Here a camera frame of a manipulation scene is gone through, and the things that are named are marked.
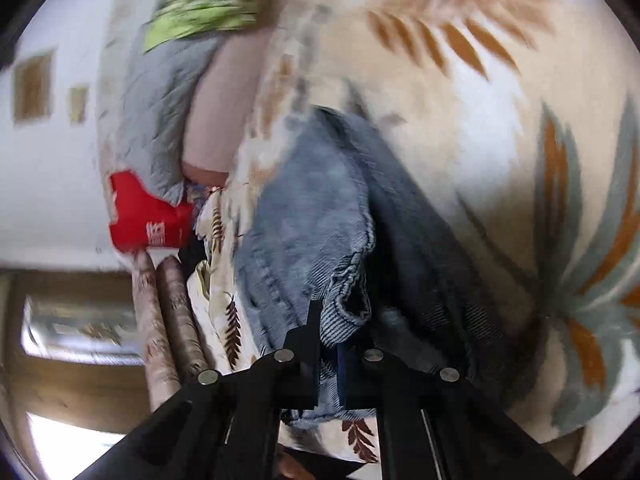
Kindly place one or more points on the small brown wall plaque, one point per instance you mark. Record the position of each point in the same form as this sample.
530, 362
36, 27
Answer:
77, 105

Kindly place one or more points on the green patterned cloth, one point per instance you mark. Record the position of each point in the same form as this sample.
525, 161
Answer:
210, 0

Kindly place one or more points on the grey quilted pillow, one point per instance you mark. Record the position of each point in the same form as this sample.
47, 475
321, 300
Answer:
155, 125

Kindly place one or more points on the red bag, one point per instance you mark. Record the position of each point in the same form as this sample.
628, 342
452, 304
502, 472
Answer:
142, 220

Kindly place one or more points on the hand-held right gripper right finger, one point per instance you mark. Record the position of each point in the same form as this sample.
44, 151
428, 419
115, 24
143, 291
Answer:
344, 375

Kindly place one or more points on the pink upholstered cushion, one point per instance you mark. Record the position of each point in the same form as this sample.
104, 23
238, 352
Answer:
220, 110

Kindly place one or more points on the blue denim pants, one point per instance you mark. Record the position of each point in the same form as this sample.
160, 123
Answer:
310, 220

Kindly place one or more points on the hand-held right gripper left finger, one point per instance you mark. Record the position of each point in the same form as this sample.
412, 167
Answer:
305, 360

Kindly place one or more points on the black cloth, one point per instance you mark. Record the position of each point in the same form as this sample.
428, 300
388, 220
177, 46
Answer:
192, 255

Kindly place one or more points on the brown striped floral fabric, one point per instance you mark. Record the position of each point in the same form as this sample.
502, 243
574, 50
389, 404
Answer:
170, 310

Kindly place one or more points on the large brown wall plaque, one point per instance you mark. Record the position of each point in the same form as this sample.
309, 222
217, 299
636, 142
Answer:
32, 87

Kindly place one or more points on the leaf print blanket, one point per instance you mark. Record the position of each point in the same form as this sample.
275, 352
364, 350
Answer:
450, 135

